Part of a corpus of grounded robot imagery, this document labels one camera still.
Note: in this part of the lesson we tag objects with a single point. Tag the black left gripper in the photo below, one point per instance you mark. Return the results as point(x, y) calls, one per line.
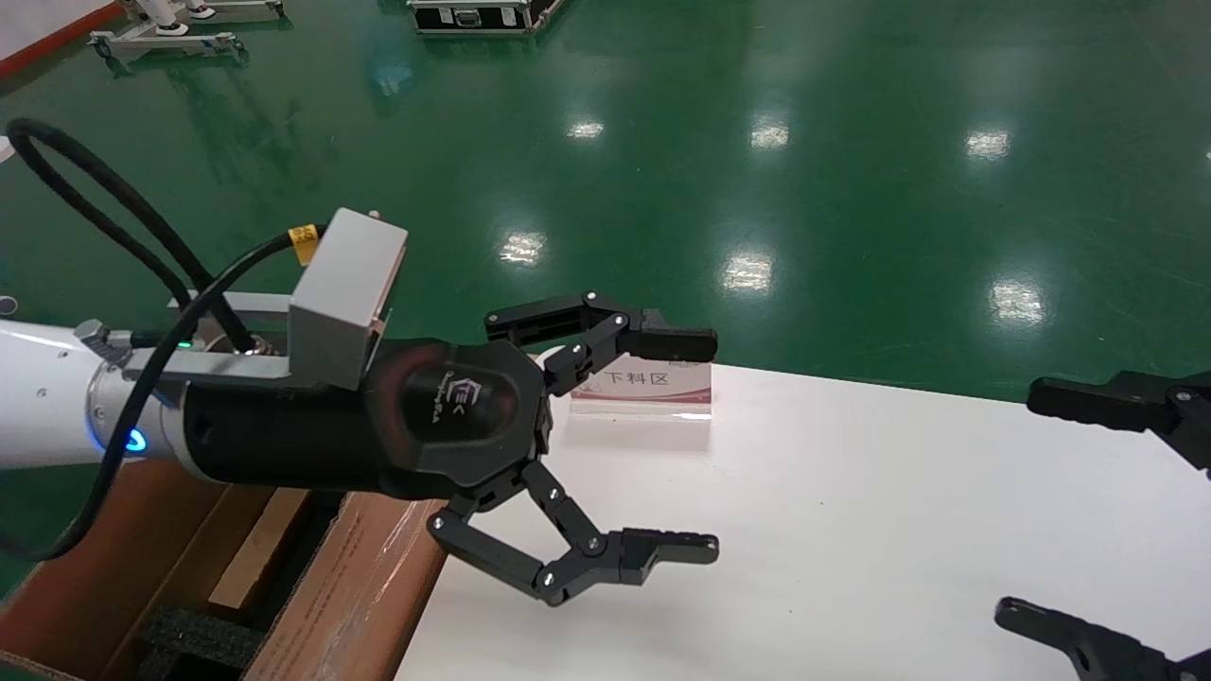
point(435, 416)

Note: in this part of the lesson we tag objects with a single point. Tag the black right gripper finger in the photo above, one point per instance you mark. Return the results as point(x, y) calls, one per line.
point(1088, 643)
point(1097, 402)

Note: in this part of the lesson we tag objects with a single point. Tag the small cardboard box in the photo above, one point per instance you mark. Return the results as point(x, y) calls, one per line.
point(255, 553)

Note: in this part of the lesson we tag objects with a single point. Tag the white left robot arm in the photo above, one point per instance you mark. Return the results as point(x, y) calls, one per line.
point(43, 397)

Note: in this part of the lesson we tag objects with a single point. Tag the large cardboard box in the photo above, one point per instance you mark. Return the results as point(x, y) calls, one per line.
point(369, 586)

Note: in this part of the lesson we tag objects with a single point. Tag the acrylic sign with red stripe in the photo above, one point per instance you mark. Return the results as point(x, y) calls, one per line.
point(653, 390)

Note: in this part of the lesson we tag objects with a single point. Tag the black aluminium flight case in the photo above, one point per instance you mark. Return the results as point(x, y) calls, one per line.
point(473, 16)

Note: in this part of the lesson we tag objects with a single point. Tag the black foam block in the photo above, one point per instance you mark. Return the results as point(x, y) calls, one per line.
point(203, 638)

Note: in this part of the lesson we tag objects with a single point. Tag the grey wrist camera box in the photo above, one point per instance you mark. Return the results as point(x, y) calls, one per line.
point(345, 293)

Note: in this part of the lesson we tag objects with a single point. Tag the silver camera mount bracket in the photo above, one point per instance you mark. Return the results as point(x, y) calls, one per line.
point(246, 364)

